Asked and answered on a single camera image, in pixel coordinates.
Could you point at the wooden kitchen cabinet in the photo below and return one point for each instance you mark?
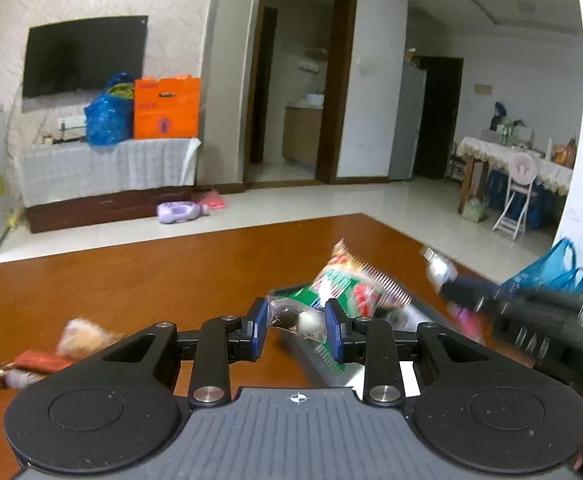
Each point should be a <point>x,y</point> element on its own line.
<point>302,132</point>

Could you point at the clear bread packet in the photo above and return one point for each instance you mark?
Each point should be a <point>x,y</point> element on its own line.
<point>84,335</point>

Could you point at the white folding chair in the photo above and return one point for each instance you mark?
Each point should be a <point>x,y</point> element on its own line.
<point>520,175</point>

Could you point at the green shrimp chip bag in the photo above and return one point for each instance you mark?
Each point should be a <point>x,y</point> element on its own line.
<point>354,280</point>

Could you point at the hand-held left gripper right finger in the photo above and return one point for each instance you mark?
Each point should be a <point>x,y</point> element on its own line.
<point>334,332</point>

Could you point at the light blue plastic bag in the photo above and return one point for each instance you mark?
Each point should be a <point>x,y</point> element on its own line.
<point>546,272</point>

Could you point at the purple toy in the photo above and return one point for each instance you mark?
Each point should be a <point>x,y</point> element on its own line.
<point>179,212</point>

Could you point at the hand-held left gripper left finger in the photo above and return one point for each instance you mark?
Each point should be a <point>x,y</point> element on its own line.
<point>257,330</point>

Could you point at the dining table with lace cloth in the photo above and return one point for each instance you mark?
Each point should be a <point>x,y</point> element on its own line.
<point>491,149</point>

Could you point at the white lace cabinet cloth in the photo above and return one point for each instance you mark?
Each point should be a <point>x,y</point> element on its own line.
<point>106,167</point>

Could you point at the orange box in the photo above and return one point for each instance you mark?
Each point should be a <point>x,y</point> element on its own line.
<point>166,107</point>

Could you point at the small clear candy packet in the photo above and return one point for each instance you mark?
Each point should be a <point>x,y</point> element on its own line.
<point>296,321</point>

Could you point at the black television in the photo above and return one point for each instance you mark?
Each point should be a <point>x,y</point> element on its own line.
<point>84,57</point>

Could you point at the white power strip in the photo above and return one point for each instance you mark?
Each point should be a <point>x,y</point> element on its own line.
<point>71,127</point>

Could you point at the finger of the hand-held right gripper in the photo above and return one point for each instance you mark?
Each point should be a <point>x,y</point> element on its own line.
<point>474,292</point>

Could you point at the pink cloth item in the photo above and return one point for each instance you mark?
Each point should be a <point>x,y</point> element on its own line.
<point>214,200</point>

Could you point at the clear grey printed snack packet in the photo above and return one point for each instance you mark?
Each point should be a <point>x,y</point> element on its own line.
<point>439,265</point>

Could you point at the pale green bag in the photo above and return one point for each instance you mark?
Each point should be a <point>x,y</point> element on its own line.
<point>475,211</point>

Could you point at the grey box white inside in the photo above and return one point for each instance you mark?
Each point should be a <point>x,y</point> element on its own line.
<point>311,366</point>

